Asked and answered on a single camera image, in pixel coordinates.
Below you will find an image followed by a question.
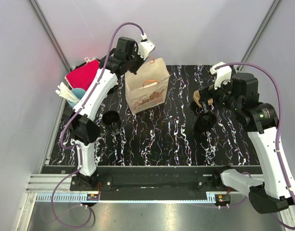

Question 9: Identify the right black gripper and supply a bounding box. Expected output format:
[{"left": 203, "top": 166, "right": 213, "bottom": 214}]
[{"left": 199, "top": 75, "right": 241, "bottom": 113}]

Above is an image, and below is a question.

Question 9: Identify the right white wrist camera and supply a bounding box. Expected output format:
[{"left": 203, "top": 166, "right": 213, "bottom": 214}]
[{"left": 210, "top": 62, "right": 232, "bottom": 90}]

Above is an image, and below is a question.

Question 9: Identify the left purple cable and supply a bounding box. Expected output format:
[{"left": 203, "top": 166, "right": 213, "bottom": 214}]
[{"left": 50, "top": 22, "right": 148, "bottom": 228}]

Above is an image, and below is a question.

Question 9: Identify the light blue cup holder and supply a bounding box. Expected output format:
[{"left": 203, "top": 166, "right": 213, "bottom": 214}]
[{"left": 67, "top": 88, "right": 86, "bottom": 108}]

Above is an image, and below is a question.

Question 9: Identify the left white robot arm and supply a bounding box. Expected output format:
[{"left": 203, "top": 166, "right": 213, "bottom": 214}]
[{"left": 67, "top": 36, "right": 155, "bottom": 191}]

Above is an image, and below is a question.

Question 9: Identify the black cup stack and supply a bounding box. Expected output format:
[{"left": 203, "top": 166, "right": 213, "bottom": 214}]
[
  {"left": 102, "top": 111, "right": 121, "bottom": 135},
  {"left": 195, "top": 111, "right": 216, "bottom": 132}
]

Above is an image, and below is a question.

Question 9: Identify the cream bear paper bag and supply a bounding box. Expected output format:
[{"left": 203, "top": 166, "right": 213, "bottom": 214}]
[{"left": 125, "top": 58, "right": 170, "bottom": 114}]

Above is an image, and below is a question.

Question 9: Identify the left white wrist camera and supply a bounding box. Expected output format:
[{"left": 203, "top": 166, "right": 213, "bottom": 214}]
[{"left": 137, "top": 33, "right": 155, "bottom": 60}]

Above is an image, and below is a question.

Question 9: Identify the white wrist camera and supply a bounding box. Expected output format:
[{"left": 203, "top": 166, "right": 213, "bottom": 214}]
[
  {"left": 137, "top": 33, "right": 155, "bottom": 60},
  {"left": 210, "top": 62, "right": 232, "bottom": 90}
]

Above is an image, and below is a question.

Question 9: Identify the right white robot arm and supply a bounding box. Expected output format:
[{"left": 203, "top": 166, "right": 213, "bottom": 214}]
[{"left": 195, "top": 73, "right": 295, "bottom": 214}]

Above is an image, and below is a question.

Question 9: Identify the purple cable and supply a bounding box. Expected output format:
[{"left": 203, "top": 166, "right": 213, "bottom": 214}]
[
  {"left": 215, "top": 62, "right": 295, "bottom": 228},
  {"left": 50, "top": 22, "right": 148, "bottom": 228}
]

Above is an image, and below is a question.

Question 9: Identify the red napkin stack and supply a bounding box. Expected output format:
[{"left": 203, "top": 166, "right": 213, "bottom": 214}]
[{"left": 65, "top": 60, "right": 99, "bottom": 91}]

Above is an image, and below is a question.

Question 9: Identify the aluminium rail frame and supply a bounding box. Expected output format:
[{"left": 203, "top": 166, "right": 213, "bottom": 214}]
[{"left": 17, "top": 0, "right": 295, "bottom": 231}]

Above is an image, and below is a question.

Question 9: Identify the white stirrer sticks bundle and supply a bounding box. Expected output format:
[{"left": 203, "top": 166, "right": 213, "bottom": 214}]
[{"left": 55, "top": 82, "right": 79, "bottom": 103}]

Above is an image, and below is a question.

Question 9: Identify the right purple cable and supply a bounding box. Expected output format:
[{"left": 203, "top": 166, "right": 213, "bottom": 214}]
[{"left": 215, "top": 62, "right": 295, "bottom": 228}]

